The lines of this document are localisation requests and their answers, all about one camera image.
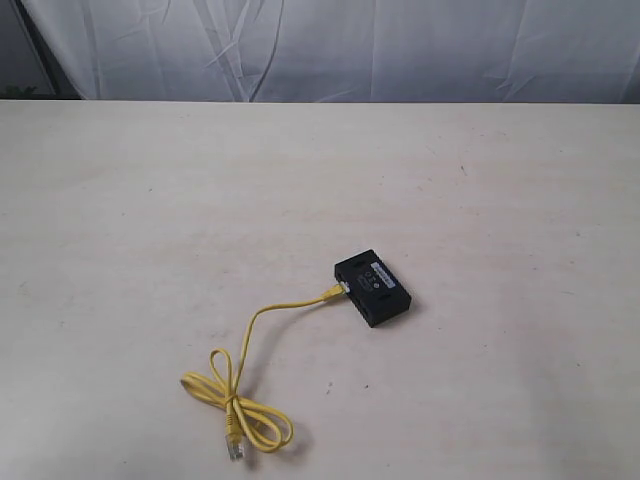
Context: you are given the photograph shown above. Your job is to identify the black network switch box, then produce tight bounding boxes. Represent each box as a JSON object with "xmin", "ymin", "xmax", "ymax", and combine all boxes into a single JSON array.
[{"xmin": 334, "ymin": 249, "xmax": 412, "ymax": 328}]

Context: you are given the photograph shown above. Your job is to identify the yellow ethernet cable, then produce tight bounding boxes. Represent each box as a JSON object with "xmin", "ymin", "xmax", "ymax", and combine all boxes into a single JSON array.
[{"xmin": 178, "ymin": 281, "xmax": 350, "ymax": 462}]

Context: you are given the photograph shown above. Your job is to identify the white backdrop curtain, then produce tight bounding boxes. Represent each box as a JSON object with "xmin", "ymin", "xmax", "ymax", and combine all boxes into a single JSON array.
[{"xmin": 0, "ymin": 0, "xmax": 640, "ymax": 104}]

